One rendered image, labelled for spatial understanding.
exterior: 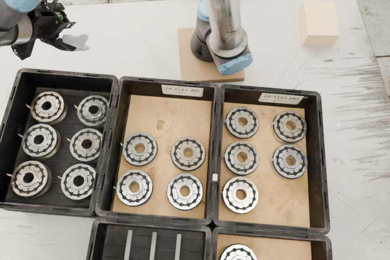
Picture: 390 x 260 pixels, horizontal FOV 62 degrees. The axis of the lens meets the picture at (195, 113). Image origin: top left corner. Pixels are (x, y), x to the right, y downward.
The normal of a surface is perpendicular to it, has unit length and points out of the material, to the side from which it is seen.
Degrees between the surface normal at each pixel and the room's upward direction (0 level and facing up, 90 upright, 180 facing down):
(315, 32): 0
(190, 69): 1
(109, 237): 0
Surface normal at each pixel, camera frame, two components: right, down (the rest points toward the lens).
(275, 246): 0.03, -0.36
